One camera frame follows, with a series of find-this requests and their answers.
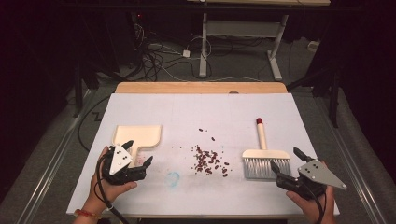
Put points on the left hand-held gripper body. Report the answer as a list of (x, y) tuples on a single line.
[(120, 160)]

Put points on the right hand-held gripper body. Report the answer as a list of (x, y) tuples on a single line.
[(317, 174)]

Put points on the cream plastic dustpan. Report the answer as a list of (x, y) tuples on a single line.
[(140, 135)]

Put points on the cream brush with red cap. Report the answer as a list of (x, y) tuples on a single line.
[(264, 154)]

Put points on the scatter of red beans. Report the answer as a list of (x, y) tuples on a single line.
[(206, 154)]

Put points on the person's left hand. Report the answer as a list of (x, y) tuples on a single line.
[(115, 190)]

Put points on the person's right hand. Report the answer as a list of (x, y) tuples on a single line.
[(308, 207)]

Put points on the black metal stand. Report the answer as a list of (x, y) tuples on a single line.
[(333, 102), (77, 93)]

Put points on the white foam board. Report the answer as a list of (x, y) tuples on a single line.
[(193, 112)]

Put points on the wooden table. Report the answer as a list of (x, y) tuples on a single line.
[(186, 87)]

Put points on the white power adapter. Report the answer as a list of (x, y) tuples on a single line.
[(186, 53)]

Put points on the metal floor rail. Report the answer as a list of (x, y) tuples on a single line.
[(351, 161), (46, 174)]

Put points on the white desk frame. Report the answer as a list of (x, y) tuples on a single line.
[(204, 46)]

